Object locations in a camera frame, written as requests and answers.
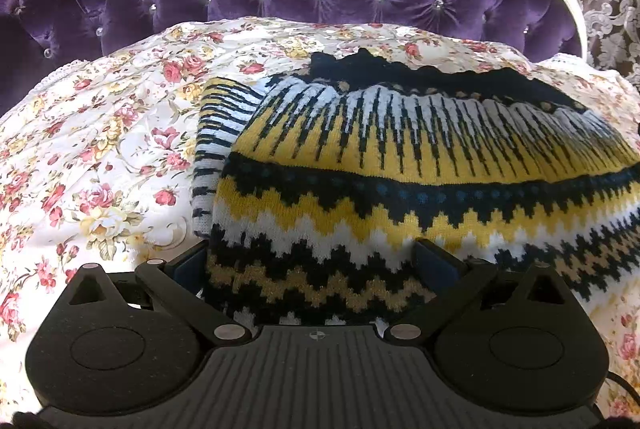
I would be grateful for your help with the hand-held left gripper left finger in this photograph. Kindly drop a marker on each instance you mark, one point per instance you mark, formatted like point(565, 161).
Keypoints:
point(192, 266)

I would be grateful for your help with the floral bedsheet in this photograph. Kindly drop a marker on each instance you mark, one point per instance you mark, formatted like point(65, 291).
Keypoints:
point(100, 149)

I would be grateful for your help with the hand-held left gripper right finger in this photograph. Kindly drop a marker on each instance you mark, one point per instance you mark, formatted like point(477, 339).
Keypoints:
point(435, 259)

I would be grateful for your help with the yellow black white patterned sweater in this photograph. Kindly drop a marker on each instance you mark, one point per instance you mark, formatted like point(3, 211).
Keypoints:
point(380, 169)

